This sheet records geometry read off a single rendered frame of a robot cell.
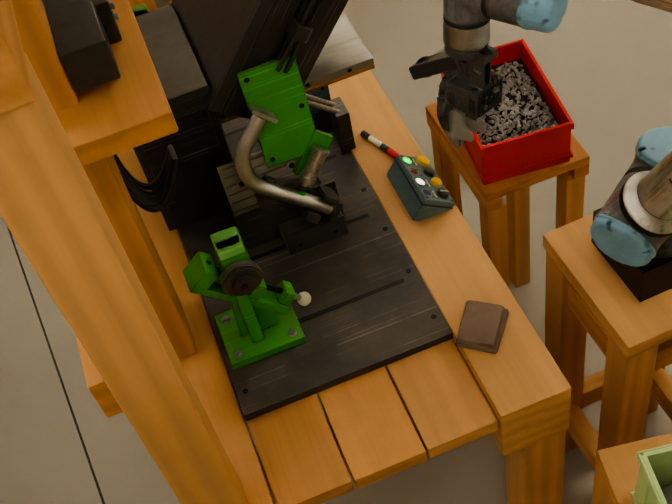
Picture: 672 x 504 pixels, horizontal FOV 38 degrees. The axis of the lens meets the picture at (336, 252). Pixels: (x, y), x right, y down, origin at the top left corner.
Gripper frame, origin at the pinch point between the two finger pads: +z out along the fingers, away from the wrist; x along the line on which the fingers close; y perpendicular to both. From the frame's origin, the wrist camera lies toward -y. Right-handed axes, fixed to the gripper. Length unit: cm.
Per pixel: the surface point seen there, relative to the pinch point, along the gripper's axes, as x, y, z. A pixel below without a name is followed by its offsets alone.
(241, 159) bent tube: -21.0, -35.7, 9.0
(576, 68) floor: 162, -75, 92
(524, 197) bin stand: 67, -30, 70
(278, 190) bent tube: -16.1, -31.9, 17.7
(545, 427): -11, 31, 45
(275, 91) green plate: -10.5, -35.7, -1.1
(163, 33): -13, -66, -4
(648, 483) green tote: -19, 55, 32
